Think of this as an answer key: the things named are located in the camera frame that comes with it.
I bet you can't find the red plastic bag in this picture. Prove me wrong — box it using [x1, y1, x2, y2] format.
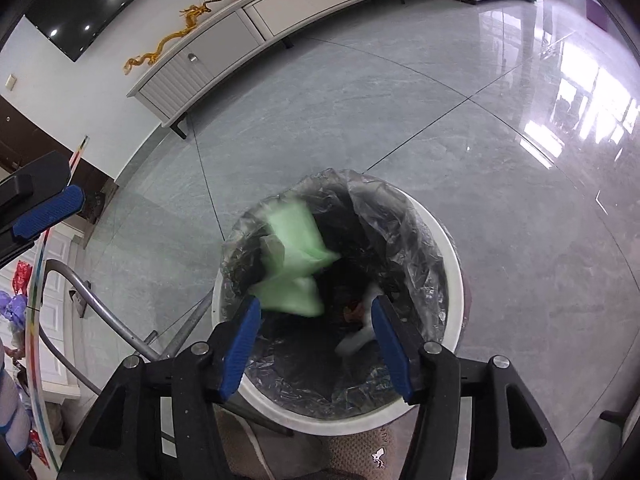
[12, 260, 33, 296]

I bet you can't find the metal chair frame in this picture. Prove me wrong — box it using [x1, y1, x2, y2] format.
[42, 258, 216, 396]

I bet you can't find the white crumpled packet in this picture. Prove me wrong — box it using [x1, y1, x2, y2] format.
[335, 285, 386, 358]

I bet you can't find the white panelled closet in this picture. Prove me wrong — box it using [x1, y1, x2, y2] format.
[30, 225, 88, 401]

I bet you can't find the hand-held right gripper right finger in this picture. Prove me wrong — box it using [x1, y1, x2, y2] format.
[370, 294, 573, 480]

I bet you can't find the black wall television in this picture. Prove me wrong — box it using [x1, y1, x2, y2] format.
[25, 0, 151, 62]

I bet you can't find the white trash bin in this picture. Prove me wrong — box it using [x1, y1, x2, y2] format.
[210, 167, 471, 436]

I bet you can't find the golden dragon figurine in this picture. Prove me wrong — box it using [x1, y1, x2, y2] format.
[124, 2, 212, 76]

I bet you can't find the purple plastic bag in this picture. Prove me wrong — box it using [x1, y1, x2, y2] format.
[0, 290, 28, 333]

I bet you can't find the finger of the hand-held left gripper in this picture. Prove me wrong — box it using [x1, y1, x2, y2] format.
[0, 185, 84, 268]
[0, 151, 72, 213]

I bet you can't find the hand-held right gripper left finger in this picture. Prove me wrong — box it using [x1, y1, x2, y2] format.
[56, 296, 263, 480]

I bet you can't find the dark brown door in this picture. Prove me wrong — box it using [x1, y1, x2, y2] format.
[0, 94, 120, 196]

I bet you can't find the brown slipper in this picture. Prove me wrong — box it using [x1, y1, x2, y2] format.
[320, 422, 401, 480]

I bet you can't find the white TV cabinet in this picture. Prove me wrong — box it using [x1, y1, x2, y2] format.
[126, 0, 431, 140]

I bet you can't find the purple floor mat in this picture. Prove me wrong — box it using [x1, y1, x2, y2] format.
[580, 0, 616, 38]

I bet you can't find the green plastic packet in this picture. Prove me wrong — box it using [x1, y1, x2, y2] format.
[248, 199, 343, 319]

